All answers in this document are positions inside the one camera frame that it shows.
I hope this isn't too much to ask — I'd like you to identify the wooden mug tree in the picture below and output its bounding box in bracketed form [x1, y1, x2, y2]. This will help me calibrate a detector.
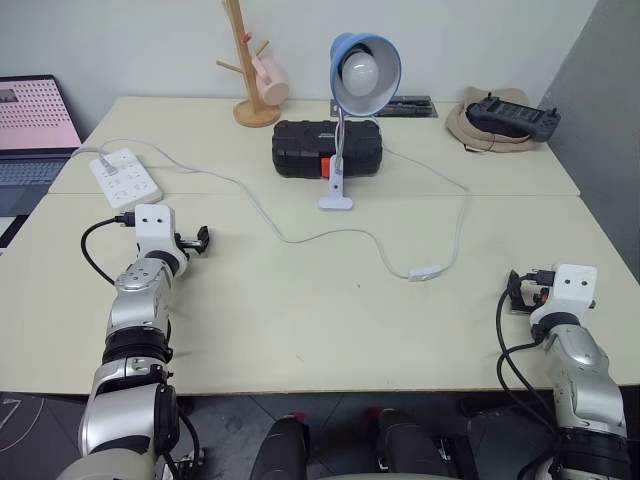
[215, 0, 283, 129]

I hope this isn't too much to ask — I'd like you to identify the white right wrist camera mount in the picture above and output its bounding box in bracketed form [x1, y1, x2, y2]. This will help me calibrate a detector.
[529, 263, 600, 327]

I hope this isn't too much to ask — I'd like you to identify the black plastic tool case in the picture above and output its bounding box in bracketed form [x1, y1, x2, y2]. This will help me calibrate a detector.
[271, 118, 385, 180]

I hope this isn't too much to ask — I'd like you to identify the black table cable grommet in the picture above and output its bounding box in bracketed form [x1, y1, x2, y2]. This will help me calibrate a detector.
[329, 93, 439, 120]

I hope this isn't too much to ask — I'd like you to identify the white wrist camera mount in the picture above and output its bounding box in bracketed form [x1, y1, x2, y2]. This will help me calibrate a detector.
[529, 263, 600, 327]
[134, 203, 192, 277]

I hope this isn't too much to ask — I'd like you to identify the pink mug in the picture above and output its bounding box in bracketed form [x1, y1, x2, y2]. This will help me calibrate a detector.
[249, 52, 291, 107]

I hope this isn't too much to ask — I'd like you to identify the black handheld remote controller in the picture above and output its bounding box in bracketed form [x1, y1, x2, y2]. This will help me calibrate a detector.
[465, 96, 562, 142]

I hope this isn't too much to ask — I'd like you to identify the black rounded shape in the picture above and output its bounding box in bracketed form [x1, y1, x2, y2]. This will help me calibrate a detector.
[247, 413, 312, 480]
[368, 407, 452, 475]

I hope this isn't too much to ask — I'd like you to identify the blue clip desk lamp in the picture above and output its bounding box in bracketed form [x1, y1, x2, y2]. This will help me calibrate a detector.
[318, 32, 402, 212]

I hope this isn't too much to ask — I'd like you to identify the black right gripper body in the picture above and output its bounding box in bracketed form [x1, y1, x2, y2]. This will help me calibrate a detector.
[517, 278, 550, 310]

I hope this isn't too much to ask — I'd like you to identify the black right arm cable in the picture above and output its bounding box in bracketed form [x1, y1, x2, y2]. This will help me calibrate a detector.
[495, 269, 564, 442]

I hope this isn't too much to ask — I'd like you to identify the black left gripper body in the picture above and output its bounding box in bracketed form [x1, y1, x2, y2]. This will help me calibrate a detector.
[173, 232, 201, 257]

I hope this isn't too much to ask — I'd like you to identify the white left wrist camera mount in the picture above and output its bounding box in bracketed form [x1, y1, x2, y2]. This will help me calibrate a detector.
[134, 203, 192, 277]

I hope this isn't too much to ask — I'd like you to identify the white light bulb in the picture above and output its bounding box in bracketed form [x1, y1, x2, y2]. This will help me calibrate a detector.
[340, 49, 380, 98]

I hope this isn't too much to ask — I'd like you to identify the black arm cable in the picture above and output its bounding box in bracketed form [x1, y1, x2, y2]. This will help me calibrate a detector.
[495, 269, 564, 442]
[80, 212, 138, 288]

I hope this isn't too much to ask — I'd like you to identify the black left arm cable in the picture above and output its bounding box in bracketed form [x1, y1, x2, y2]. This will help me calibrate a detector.
[80, 212, 138, 288]

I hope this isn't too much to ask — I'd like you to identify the white lamp power cable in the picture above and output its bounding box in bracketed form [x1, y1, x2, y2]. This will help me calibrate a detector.
[97, 138, 474, 281]

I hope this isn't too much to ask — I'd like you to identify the beige fabric hat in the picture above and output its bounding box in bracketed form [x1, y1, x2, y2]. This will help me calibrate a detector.
[446, 85, 539, 153]

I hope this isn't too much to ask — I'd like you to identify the white power strip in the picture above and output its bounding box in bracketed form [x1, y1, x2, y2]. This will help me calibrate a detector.
[88, 148, 165, 210]

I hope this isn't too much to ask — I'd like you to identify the grey laptop with pink screen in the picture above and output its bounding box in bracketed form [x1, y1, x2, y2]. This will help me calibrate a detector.
[0, 74, 84, 219]

